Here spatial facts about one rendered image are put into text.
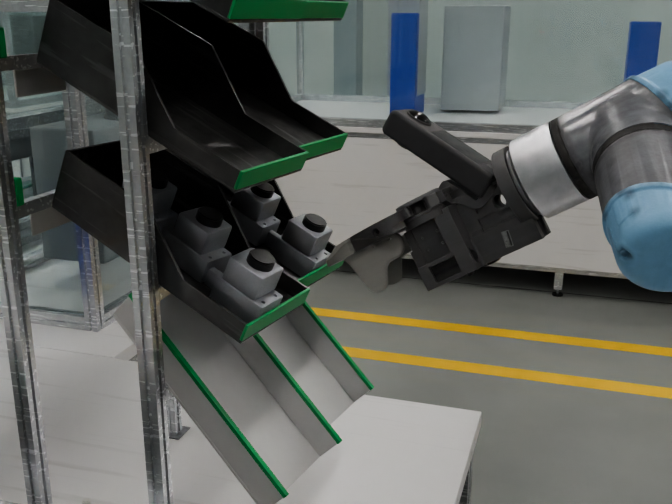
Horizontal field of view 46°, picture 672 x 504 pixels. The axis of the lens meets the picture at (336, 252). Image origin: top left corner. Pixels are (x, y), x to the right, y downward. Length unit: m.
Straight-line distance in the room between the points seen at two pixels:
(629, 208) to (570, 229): 3.90
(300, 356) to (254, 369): 0.12
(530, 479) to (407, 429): 1.56
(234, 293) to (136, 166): 0.17
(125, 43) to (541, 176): 0.41
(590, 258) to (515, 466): 1.86
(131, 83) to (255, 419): 0.42
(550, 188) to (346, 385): 0.54
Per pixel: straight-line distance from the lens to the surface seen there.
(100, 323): 1.79
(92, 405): 1.47
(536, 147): 0.68
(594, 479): 2.92
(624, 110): 0.66
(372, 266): 0.75
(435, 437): 1.32
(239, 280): 0.84
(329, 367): 1.13
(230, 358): 0.99
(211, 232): 0.87
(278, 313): 0.87
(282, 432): 0.99
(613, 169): 0.61
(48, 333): 1.80
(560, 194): 0.68
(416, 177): 4.51
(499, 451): 3.00
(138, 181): 0.81
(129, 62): 0.80
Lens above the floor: 1.51
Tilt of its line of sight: 17 degrees down
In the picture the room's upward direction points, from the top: straight up
